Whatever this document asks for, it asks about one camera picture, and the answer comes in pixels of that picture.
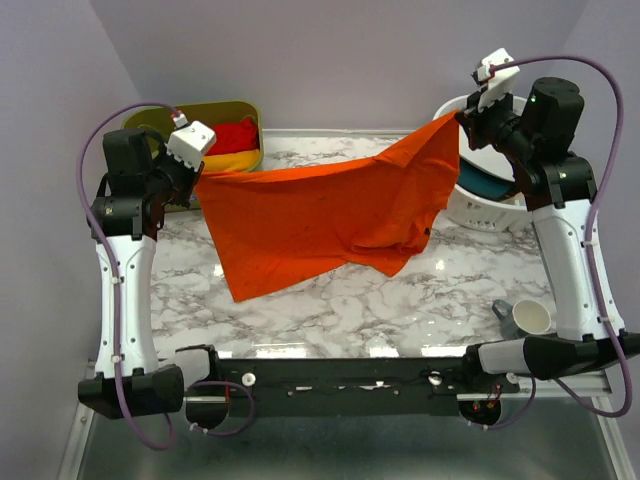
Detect olive green plastic bin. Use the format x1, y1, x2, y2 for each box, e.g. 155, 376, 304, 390
121, 100, 265, 211

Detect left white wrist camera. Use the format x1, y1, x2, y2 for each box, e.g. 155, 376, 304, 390
167, 121, 216, 171

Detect grey white mug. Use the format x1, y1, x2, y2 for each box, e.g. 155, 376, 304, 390
492, 299, 551, 340

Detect teal bowl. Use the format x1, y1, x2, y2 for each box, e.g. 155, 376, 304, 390
458, 159, 513, 201

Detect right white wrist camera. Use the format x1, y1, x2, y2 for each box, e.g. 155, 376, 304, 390
472, 48, 520, 112

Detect white plastic basket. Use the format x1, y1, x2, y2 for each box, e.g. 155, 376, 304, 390
431, 94, 536, 232

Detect aluminium rail frame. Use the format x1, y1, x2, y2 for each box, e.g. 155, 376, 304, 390
54, 128, 626, 480

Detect yellow rolled t shirt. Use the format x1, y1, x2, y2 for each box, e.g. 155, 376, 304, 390
203, 149, 262, 173

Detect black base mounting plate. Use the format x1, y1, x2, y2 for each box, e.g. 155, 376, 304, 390
185, 350, 520, 432

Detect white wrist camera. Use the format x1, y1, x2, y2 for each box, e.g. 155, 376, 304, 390
167, 121, 216, 171
472, 48, 520, 112

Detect white oval plate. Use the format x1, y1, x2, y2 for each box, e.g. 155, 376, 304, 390
433, 96, 514, 182

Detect red rolled t shirt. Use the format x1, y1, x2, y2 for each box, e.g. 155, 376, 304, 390
207, 117, 259, 156

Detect orange t shirt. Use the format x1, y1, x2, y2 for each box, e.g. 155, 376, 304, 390
196, 114, 459, 302

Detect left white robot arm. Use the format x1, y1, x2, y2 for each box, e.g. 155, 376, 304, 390
78, 121, 215, 419

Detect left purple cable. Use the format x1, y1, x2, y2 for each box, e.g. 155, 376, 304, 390
75, 102, 182, 451

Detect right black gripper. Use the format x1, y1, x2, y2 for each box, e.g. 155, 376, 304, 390
455, 81, 536, 162

